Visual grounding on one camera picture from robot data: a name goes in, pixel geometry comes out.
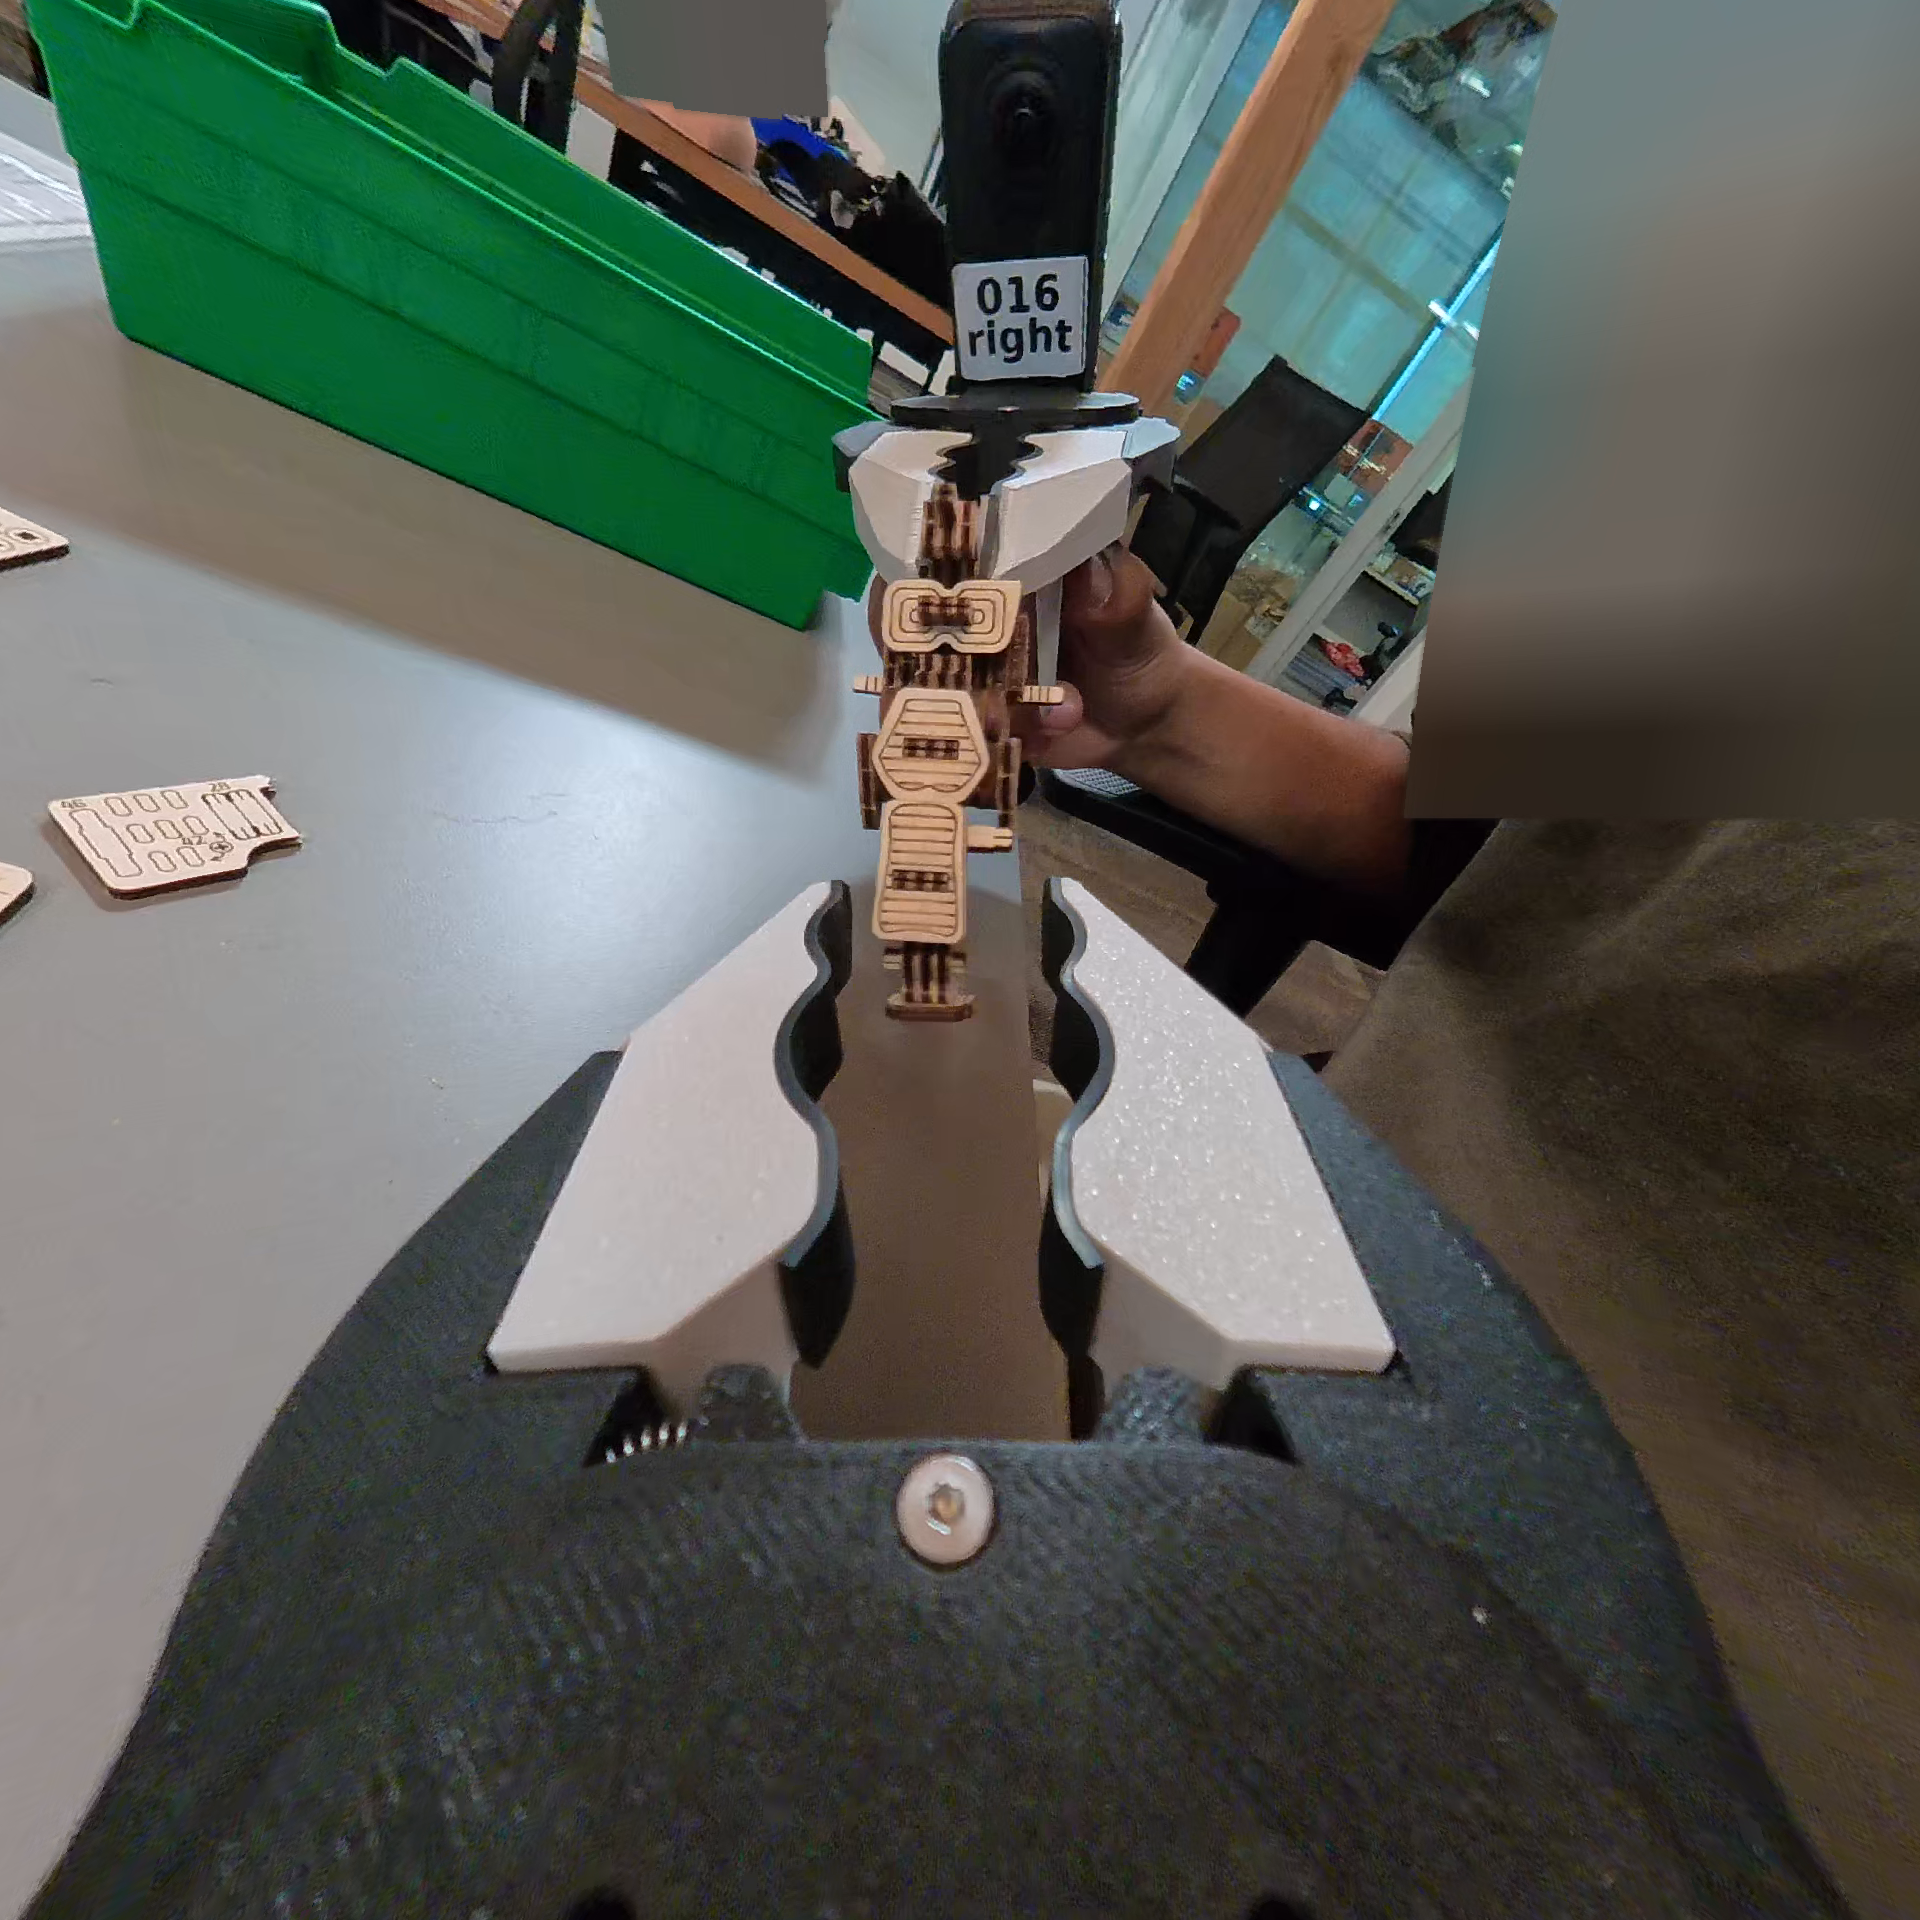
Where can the grey desk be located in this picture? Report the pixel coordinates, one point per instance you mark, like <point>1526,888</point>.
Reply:
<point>301,1050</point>

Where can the person's right hand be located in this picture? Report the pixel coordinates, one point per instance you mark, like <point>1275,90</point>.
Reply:
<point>1124,661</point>

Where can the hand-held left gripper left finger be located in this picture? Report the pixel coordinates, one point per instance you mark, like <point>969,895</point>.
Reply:
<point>660,1201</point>

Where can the person's right forearm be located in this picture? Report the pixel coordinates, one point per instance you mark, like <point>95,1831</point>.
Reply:
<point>1291,764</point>

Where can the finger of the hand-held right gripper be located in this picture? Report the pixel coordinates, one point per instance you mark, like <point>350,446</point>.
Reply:
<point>884,503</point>
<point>1064,511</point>

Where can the laser-cut wooden parts sheet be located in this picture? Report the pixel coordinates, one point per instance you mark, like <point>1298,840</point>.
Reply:
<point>13,893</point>

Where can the small notched wooden panel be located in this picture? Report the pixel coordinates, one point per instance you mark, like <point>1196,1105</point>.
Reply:
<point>30,540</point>

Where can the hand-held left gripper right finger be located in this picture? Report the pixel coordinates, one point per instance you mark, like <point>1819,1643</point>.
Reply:
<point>1214,1201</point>

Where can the wooden workbench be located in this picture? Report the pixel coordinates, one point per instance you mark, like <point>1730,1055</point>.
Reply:
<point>781,209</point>

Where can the wooden beam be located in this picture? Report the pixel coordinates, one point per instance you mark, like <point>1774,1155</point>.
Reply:
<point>1261,151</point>

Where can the white paper sheet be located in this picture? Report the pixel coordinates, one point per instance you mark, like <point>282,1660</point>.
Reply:
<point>30,194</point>

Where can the green plastic bin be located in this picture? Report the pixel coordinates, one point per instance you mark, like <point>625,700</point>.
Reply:
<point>450,300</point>

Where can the wooden motorcycle model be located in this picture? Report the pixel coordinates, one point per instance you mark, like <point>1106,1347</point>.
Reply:
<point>930,750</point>

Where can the black office chair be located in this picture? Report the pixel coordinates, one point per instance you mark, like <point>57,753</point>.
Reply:
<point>1275,450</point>

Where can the small slotted wooden panel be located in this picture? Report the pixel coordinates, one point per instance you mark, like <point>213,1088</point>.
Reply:
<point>173,840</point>

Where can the person's olive clothing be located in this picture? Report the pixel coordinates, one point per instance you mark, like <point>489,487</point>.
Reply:
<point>1724,1275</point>

